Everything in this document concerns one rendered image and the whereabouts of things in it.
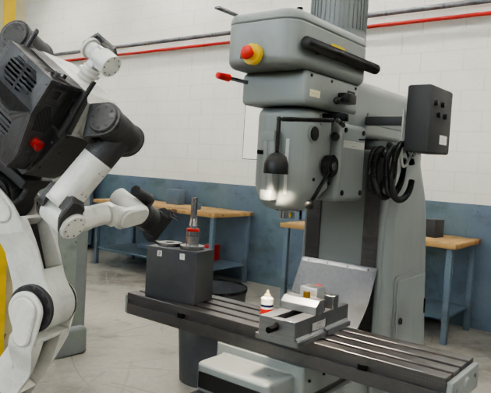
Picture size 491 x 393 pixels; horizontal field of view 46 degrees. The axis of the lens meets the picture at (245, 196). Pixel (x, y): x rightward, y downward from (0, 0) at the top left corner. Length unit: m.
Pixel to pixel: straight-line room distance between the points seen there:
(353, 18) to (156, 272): 1.12
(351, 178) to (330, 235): 0.33
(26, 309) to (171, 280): 0.57
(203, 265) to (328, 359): 0.60
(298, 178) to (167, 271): 0.64
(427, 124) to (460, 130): 4.17
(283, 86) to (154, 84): 6.83
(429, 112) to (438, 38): 4.42
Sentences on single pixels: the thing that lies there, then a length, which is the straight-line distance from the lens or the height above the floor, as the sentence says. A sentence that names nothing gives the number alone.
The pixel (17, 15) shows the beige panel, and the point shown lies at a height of 2.13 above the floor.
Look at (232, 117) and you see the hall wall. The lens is 7.45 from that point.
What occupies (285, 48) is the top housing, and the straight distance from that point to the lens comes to 1.65.
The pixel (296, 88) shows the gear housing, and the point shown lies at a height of 1.67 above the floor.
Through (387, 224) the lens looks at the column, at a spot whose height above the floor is 1.26.
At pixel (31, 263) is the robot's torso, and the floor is 1.12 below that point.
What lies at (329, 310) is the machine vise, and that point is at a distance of 1.82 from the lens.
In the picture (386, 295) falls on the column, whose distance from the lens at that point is 2.16.
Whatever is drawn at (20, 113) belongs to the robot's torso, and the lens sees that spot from 1.61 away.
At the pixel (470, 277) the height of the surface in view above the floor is 0.51.
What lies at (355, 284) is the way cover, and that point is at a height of 1.04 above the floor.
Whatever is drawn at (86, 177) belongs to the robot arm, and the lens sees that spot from 1.57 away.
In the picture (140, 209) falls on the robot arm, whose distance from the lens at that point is 1.76.
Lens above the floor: 1.44
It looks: 3 degrees down
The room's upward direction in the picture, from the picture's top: 3 degrees clockwise
